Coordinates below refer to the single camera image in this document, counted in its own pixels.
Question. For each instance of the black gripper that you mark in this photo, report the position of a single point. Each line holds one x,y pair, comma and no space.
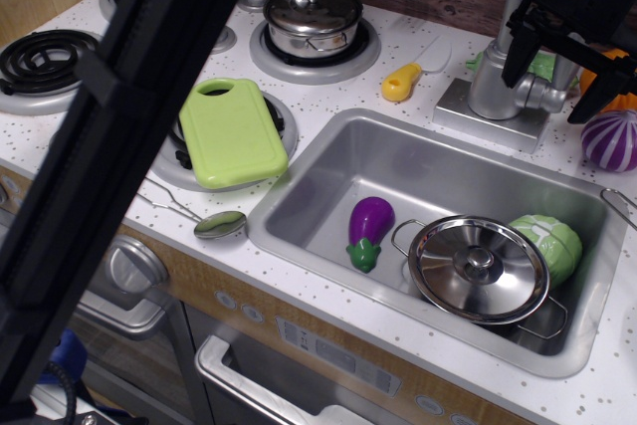
592,33

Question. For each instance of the silver faucet lever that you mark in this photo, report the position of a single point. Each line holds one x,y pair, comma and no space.
564,74

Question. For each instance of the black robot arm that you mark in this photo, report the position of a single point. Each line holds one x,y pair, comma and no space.
132,86

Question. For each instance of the green toy lettuce behind faucet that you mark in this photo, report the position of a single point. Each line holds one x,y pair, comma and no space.
541,66

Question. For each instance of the silver toy faucet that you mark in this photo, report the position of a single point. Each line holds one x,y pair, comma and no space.
515,118

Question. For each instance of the purple striped toy onion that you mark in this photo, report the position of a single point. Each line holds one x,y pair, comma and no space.
609,140

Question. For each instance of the green toy cabbage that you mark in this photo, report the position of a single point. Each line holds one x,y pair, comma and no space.
557,242

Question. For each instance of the back right stove burner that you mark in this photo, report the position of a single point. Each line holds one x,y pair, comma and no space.
345,66

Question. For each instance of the steel pot in sink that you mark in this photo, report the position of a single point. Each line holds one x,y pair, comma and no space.
483,271

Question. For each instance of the purple toy eggplant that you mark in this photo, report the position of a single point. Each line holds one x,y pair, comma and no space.
369,222

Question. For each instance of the steel pot on stove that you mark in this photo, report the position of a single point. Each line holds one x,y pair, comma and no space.
312,29

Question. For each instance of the silver sink basin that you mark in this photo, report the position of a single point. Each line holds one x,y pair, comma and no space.
428,176

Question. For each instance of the silver stove knob middle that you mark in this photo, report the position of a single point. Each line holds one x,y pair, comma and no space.
226,41

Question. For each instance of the green cutting board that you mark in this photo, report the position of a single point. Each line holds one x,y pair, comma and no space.
230,135

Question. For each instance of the steel ladle spoon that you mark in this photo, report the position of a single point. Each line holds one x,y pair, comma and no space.
213,227

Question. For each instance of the front right stove burner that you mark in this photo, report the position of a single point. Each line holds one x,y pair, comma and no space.
172,162

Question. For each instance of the silver oven dial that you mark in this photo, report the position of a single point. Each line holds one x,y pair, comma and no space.
133,268

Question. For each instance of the front left stove burner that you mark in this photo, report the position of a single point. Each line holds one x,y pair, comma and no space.
38,71

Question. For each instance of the steel wire handle right edge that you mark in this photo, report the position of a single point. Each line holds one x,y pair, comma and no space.
621,204

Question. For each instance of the yellow handled toy knife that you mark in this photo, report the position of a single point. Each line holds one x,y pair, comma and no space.
398,86

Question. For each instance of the silver dishwasher door handle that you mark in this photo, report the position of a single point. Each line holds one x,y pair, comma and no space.
209,361

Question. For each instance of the silver oven door handle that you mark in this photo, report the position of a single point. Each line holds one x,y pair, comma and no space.
143,321

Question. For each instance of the blue clamp with black cable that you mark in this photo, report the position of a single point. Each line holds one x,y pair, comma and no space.
65,370

